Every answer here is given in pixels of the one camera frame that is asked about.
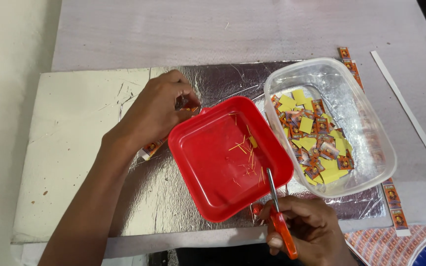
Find silver foil sheet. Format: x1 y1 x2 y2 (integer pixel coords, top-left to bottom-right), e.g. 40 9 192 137
11 60 388 243

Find red plastic tray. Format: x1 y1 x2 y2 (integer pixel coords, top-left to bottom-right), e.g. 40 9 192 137
167 96 294 223

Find clear plastic container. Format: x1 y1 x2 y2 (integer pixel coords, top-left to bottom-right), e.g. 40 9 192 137
264 57 398 199

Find sheet of printed labels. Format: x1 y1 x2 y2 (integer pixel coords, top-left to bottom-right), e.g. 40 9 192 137
344 223 426 266

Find pile of cut labels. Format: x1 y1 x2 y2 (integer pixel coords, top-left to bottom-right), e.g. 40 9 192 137
270 89 355 185

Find printed orange label strip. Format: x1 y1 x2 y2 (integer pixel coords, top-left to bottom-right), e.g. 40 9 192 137
139 105 201 162

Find yellow paper trimmings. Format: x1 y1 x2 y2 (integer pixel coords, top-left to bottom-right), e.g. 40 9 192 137
228 112 267 187

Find long printed label strip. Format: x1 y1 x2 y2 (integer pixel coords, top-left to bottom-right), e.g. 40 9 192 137
337 47 412 237

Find person's right hand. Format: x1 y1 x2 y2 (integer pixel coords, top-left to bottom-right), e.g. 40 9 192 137
259 195 351 266

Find white paper strip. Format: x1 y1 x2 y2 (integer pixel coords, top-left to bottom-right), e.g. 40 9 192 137
370 50 426 186

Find orange handled scissors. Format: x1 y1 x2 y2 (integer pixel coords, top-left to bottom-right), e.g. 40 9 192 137
252 168 299 260

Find person's left hand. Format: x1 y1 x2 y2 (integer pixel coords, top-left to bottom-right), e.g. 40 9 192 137
103 69 202 153

